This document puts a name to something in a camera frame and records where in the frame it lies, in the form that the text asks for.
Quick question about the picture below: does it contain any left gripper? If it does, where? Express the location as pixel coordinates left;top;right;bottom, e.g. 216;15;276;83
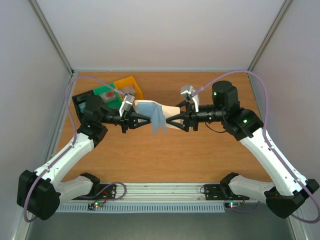
100;106;154;133

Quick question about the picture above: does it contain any beige card holder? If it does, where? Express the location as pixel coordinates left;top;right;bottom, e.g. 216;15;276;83
134;100;181;137

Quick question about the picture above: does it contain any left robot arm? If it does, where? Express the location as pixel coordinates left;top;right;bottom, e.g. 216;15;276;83
16;94;151;223

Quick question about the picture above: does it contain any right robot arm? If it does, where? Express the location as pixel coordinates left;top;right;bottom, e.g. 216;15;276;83
166;80;320;219

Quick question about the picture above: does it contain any card in yellow bin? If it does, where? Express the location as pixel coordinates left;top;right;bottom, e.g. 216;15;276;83
119;85;137;96

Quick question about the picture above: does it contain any red card in green bin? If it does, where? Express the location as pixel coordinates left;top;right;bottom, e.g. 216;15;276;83
100;90;117;103

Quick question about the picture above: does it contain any teal card in black bin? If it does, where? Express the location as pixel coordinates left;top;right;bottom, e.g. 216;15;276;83
78;102;86;114

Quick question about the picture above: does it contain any green plastic bin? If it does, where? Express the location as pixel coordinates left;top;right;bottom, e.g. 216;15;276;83
93;85;123;109

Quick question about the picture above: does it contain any yellow plastic bin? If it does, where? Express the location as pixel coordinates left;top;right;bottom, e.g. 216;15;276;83
113;76;144;100

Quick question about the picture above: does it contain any black plastic bin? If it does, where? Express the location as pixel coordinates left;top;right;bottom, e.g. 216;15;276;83
72;90;95;121

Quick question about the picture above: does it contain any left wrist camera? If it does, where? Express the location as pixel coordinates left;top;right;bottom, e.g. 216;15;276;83
119;94;135;117

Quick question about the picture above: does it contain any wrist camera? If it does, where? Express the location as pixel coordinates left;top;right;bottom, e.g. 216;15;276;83
119;94;135;117
180;84;200;113

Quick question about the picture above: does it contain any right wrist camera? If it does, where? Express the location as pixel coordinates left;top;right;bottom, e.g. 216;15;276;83
180;84;200;113

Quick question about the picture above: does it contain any aluminium front rail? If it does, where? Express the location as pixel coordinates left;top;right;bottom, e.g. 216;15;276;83
59;181;276;203

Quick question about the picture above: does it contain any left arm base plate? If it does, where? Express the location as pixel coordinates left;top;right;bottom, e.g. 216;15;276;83
72;184;117;201

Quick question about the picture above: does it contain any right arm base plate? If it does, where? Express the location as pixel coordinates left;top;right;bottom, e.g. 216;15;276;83
200;184;250;201

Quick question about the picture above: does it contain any grey slotted cable duct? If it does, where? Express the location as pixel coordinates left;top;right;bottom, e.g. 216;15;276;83
57;202;225;214

